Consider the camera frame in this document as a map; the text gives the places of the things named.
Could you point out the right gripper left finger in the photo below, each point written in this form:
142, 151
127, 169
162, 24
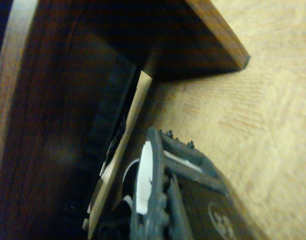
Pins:
152, 190

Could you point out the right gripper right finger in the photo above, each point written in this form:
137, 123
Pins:
190, 165

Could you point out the brown shoe rack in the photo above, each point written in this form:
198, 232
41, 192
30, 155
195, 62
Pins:
55, 112

